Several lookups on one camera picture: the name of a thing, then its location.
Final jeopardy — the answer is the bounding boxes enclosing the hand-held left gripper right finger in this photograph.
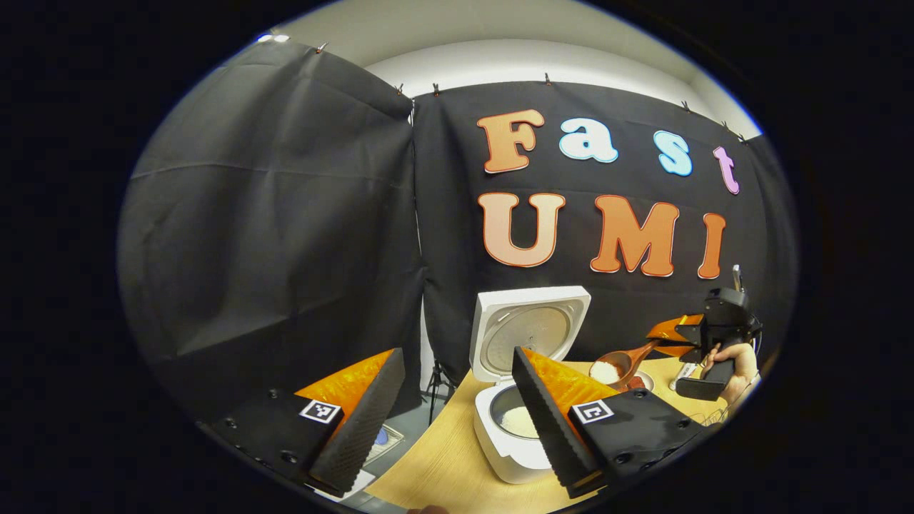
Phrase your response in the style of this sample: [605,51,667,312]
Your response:
[511,346,704,499]

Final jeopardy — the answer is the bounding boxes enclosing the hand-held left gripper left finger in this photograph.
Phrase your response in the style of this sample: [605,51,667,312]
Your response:
[207,348,406,498]

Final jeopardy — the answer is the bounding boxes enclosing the white rice layer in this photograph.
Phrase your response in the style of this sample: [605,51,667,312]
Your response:
[500,405,540,439]

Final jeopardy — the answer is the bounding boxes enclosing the brown wooden spoon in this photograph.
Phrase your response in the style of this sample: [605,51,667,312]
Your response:
[589,339,661,388]

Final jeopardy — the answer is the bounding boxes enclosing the white rice cooker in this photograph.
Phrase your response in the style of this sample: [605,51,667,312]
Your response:
[469,286,592,485]

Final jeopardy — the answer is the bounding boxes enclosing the white sheet with blue print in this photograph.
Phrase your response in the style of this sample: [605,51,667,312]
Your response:
[363,424,405,466]

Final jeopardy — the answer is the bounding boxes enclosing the black tripod stand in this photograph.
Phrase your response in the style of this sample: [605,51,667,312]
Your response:
[426,361,458,426]

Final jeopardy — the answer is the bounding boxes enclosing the black backdrop cloth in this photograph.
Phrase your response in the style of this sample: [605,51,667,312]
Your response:
[118,39,797,429]

